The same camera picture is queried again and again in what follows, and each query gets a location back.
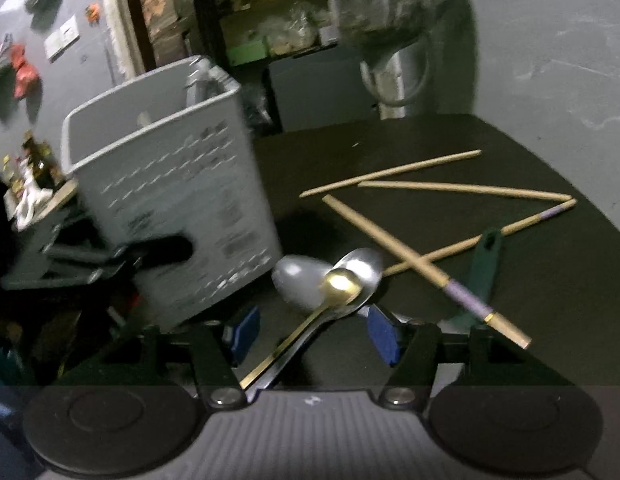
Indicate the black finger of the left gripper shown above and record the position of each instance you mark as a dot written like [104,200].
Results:
[153,253]

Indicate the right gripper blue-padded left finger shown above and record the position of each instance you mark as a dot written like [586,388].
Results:
[218,348]

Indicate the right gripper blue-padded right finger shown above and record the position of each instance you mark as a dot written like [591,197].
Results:
[411,350]

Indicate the green-handled utensil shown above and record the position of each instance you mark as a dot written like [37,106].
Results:
[480,280]

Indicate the gold spoon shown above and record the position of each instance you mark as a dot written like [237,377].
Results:
[339,287]

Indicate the steel spoon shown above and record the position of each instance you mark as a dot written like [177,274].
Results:
[367,266]

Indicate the purple-banded wooden chopstick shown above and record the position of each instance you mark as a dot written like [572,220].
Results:
[511,228]

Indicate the white perforated utensil caddy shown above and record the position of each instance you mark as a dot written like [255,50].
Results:
[148,166]

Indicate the plain wooden chopstick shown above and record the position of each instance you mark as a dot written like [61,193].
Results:
[468,189]
[412,166]

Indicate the steel peeler with grey handle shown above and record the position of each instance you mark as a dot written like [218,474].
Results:
[197,81]

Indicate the wooden side shelf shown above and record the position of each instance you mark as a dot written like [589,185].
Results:
[37,203]

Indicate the bottles on side shelf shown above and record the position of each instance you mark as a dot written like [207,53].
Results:
[38,161]

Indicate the green box on shelf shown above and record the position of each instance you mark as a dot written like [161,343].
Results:
[251,51]

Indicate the dark cabinet box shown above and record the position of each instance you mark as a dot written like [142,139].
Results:
[321,88]

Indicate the red bag on wall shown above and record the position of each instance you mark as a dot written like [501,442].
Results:
[26,75]

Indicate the white wall switch plate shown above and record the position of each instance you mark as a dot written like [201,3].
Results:
[61,39]

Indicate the orange wall hook ornament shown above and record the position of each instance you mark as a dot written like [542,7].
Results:
[93,14]

